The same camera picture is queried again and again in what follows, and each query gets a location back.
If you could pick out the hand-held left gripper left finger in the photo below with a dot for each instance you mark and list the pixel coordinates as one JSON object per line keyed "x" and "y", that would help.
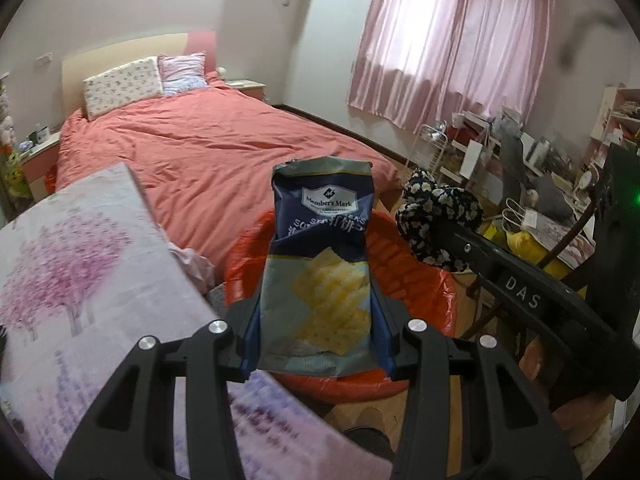
{"x": 250, "y": 335}

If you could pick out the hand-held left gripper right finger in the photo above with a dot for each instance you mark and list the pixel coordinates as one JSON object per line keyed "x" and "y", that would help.
{"x": 387, "y": 340}

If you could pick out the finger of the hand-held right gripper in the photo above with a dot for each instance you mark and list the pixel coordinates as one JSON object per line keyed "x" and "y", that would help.
{"x": 520, "y": 290}

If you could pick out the red plastic bin liner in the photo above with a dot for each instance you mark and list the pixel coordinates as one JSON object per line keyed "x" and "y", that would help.
{"x": 435, "y": 305}

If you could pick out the orange plastic laundry basket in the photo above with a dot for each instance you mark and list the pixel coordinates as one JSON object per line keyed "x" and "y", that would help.
{"x": 395, "y": 260}

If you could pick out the black floral cloth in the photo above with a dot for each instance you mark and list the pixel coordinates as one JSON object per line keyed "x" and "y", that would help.
{"x": 430, "y": 215}

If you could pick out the blue cracker packet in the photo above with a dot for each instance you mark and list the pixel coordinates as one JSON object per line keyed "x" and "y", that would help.
{"x": 320, "y": 240}

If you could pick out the yellow plastic tub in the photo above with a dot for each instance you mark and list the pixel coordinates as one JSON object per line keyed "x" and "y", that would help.
{"x": 525, "y": 252}

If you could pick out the pale pink cloth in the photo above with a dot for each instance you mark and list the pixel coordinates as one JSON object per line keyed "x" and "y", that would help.
{"x": 192, "y": 265}

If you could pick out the cluttered white desk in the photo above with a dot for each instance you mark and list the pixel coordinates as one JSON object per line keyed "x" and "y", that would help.
{"x": 545, "y": 160}

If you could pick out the person's leg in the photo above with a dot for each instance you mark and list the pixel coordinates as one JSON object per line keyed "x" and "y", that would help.
{"x": 367, "y": 442}

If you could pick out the pink bookshelf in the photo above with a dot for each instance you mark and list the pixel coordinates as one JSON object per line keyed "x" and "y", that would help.
{"x": 617, "y": 120}

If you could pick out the grey hanging cloth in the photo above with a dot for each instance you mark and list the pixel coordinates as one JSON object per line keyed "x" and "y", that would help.
{"x": 515, "y": 155}

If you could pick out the salmon round cushion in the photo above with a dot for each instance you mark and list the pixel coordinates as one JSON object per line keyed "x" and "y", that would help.
{"x": 575, "y": 410}

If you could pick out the coral duvet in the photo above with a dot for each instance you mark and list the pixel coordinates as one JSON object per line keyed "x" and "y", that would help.
{"x": 210, "y": 150}

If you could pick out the pink nightstand with lamp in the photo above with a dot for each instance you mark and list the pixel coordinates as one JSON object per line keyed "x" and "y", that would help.
{"x": 247, "y": 89}

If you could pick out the pink satin curtain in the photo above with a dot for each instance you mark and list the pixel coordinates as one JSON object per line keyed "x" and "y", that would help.
{"x": 450, "y": 40}

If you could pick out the pink striped pillow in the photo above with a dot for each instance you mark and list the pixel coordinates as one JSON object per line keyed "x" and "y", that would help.
{"x": 182, "y": 72}

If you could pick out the pink nightstand with mugs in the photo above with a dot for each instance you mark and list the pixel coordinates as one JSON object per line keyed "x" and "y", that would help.
{"x": 40, "y": 160}

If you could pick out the white floral pillow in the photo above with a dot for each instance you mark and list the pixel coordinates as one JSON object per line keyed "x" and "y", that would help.
{"x": 122, "y": 85}

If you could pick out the green yellow plush toy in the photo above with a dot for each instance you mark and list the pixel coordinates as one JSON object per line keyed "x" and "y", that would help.
{"x": 11, "y": 175}

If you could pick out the white mug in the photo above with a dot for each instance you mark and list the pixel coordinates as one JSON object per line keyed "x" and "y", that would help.
{"x": 42, "y": 134}

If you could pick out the bed with cream headboard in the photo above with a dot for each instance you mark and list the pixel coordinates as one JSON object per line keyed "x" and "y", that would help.
{"x": 125, "y": 47}

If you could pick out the hanging plush toys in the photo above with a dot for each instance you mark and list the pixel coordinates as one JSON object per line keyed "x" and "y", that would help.
{"x": 6, "y": 110}

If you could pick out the white wall socket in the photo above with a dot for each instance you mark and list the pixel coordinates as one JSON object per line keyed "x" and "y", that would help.
{"x": 43, "y": 60}

